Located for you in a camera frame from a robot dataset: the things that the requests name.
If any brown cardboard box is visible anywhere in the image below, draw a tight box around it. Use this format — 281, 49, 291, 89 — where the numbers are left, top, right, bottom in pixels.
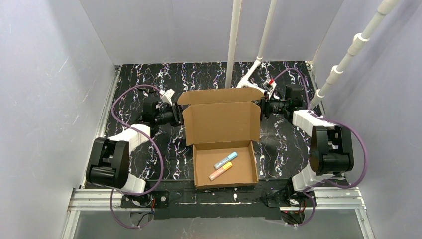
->
177, 88, 264, 189

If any light blue tube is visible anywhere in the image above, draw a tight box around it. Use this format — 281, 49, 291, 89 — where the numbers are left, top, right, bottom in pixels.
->
214, 152, 238, 170

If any yellow pink marker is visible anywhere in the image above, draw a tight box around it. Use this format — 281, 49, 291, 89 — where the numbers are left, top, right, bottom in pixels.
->
209, 162, 233, 181

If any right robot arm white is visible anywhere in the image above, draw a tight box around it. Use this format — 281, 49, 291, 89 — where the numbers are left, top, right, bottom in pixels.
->
259, 81, 354, 192

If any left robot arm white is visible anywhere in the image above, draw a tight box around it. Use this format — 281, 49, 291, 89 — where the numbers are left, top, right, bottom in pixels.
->
85, 89, 184, 196

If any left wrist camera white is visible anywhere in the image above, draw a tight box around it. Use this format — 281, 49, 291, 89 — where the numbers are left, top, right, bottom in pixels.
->
159, 89, 175, 106

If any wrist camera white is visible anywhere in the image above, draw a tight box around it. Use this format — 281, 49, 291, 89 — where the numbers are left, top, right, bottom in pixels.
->
159, 89, 175, 106
262, 78, 277, 99

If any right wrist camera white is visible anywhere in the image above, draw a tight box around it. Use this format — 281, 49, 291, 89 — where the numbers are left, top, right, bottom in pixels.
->
262, 78, 277, 99

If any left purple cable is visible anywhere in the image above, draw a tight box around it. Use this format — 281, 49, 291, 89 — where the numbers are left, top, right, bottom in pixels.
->
109, 85, 165, 230

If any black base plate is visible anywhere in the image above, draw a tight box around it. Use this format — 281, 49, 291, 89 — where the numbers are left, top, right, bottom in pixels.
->
121, 179, 317, 223

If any white PVC pipe frame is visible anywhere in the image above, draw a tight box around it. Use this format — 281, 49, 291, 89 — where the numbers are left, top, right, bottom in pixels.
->
224, 0, 400, 110

